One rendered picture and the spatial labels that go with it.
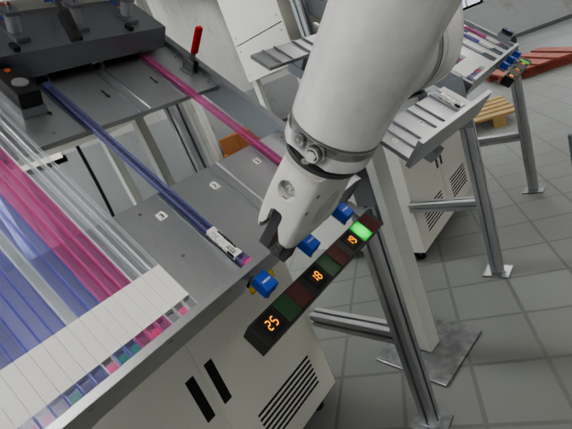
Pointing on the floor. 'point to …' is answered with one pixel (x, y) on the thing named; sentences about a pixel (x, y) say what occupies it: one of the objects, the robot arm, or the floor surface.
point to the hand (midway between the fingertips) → (283, 243)
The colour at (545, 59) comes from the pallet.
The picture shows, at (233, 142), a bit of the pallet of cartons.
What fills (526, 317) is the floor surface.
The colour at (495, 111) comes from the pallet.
